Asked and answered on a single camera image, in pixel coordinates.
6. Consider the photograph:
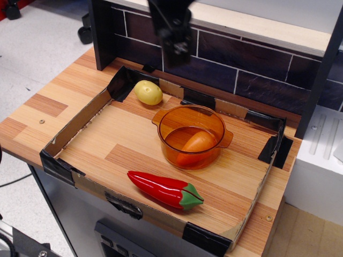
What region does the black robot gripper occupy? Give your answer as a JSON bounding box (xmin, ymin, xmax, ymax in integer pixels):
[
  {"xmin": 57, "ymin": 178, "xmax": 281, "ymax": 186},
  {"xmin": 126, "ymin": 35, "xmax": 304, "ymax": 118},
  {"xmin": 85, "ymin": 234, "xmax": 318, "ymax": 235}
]
[{"xmin": 148, "ymin": 0, "xmax": 194, "ymax": 68}]

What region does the orange toy carrot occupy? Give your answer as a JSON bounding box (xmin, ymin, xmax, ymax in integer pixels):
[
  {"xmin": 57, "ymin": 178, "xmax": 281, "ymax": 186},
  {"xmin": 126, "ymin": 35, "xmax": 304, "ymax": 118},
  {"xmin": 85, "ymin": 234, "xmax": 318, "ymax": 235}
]
[{"xmin": 176, "ymin": 130, "xmax": 217, "ymax": 167}]

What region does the cardboard fence with black tape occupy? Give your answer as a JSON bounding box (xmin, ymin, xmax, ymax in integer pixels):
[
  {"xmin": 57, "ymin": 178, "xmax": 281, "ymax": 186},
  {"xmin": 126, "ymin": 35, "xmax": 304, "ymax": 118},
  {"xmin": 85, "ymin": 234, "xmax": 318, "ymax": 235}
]
[{"xmin": 39, "ymin": 67, "xmax": 298, "ymax": 256}]

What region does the orange transparent plastic pot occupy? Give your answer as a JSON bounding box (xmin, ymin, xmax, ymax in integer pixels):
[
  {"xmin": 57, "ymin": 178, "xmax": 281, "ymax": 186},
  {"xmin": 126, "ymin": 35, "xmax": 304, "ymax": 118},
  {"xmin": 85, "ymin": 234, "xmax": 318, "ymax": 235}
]
[{"xmin": 152, "ymin": 104, "xmax": 233, "ymax": 170}]

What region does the yellow toy potato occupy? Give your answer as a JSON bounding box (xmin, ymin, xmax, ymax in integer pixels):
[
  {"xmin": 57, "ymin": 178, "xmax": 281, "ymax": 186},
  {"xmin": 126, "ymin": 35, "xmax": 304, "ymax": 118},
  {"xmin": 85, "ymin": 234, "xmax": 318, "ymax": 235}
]
[{"xmin": 133, "ymin": 80, "xmax": 163, "ymax": 105}]

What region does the black office chair caster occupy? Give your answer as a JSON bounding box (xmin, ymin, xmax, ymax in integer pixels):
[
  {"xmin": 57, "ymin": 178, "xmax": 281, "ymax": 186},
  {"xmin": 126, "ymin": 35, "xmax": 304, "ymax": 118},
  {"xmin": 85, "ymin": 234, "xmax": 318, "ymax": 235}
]
[{"xmin": 78, "ymin": 13, "xmax": 93, "ymax": 44}]

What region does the red toy chili pepper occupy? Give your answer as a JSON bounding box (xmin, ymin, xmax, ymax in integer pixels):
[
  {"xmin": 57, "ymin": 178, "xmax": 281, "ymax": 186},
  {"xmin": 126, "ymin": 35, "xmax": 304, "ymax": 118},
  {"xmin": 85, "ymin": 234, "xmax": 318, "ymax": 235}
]
[{"xmin": 128, "ymin": 171, "xmax": 204, "ymax": 210}]

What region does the white side cabinet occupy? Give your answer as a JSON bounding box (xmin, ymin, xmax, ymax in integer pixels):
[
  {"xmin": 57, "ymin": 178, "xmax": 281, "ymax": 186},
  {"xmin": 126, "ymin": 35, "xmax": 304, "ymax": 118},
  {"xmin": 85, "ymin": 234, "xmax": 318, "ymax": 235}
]
[{"xmin": 285, "ymin": 106, "xmax": 342, "ymax": 225}]

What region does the black control panel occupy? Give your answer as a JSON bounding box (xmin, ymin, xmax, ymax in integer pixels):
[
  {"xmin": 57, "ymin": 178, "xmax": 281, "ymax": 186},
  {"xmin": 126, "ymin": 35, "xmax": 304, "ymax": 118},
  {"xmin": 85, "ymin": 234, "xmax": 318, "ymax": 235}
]
[{"xmin": 94, "ymin": 221, "xmax": 155, "ymax": 256}]

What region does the black machine part with screw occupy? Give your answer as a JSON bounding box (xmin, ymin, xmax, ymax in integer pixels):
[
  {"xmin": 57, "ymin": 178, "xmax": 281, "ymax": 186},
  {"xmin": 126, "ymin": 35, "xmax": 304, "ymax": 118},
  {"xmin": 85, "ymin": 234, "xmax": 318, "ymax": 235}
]
[{"xmin": 1, "ymin": 216, "xmax": 59, "ymax": 257}]

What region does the dark left shelf post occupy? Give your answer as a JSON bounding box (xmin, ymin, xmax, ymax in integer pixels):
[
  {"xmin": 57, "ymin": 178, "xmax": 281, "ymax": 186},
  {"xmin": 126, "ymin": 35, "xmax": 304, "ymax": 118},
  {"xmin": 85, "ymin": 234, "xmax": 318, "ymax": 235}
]
[{"xmin": 87, "ymin": 0, "xmax": 117, "ymax": 71}]

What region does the dark shelf post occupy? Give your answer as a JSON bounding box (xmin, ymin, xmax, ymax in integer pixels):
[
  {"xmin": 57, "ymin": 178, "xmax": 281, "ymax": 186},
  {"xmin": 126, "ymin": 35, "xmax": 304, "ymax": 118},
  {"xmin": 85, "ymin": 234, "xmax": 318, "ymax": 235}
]
[
  {"xmin": 87, "ymin": 0, "xmax": 117, "ymax": 71},
  {"xmin": 295, "ymin": 7, "xmax": 342, "ymax": 139}
]

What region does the dark right shelf post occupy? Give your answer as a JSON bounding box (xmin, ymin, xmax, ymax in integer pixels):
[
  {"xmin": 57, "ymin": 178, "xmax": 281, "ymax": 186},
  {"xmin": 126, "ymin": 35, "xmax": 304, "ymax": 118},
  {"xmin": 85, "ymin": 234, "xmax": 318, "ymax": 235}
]
[{"xmin": 295, "ymin": 7, "xmax": 342, "ymax": 139}]

